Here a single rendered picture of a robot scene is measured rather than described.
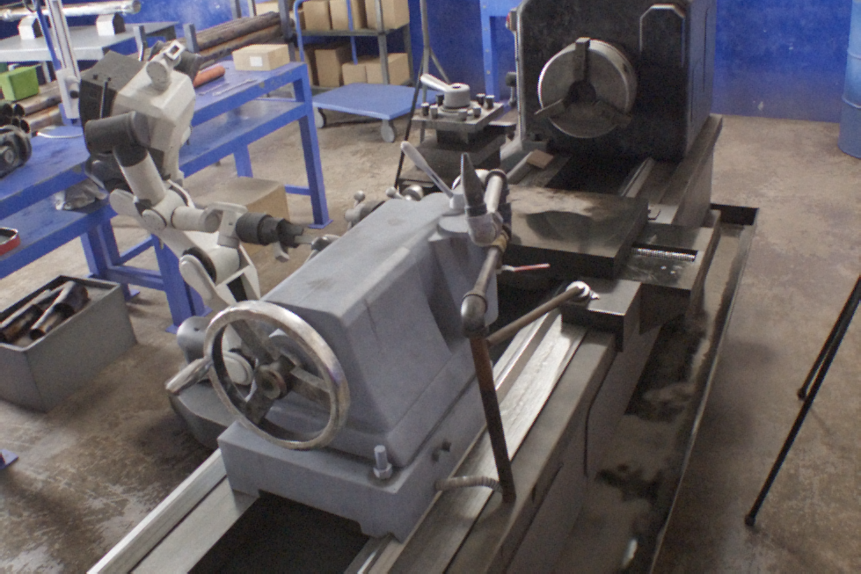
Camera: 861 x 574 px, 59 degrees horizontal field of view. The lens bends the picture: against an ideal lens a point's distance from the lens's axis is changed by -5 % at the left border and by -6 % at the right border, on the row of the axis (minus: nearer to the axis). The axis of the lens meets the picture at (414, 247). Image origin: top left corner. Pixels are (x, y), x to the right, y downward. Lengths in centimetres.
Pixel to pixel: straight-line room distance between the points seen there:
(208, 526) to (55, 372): 204
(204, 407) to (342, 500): 158
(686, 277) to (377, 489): 86
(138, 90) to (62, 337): 115
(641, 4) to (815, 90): 350
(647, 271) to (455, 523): 76
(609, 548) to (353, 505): 73
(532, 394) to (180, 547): 63
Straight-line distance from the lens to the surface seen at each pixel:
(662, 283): 168
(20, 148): 315
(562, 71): 221
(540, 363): 150
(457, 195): 131
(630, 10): 234
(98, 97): 248
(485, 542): 117
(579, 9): 237
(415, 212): 131
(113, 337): 342
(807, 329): 330
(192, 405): 273
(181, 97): 249
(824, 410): 288
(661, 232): 190
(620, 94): 218
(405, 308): 117
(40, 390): 321
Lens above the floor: 168
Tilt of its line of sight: 25 degrees down
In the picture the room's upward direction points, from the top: 6 degrees counter-clockwise
